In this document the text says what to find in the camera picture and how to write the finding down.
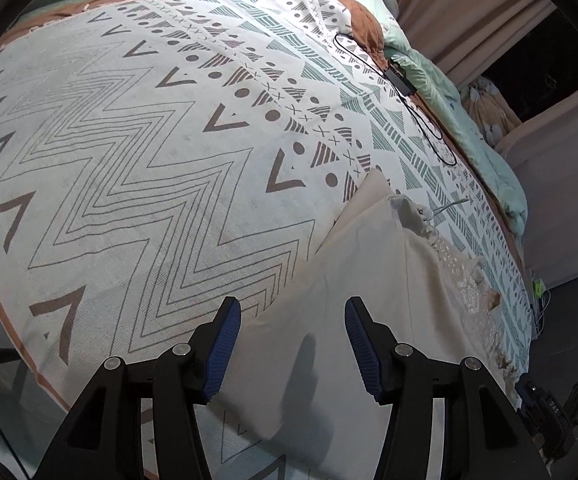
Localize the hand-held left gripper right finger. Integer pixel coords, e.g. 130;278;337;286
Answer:
344;296;552;480

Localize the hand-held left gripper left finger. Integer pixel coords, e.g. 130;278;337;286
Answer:
33;296;242;480

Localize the beige zip jacket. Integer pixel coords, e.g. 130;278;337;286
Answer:
208;167;522;480

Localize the white patterned blanket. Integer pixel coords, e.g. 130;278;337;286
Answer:
0;0;532;480

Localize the mint green duvet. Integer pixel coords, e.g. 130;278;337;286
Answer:
384;0;527;236

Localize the orange plush toy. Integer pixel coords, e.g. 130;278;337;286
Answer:
459;77;522;146

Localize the pink curtain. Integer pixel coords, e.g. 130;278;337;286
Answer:
394;0;560;86

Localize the black charger with cable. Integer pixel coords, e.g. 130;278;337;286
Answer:
334;32;457;166

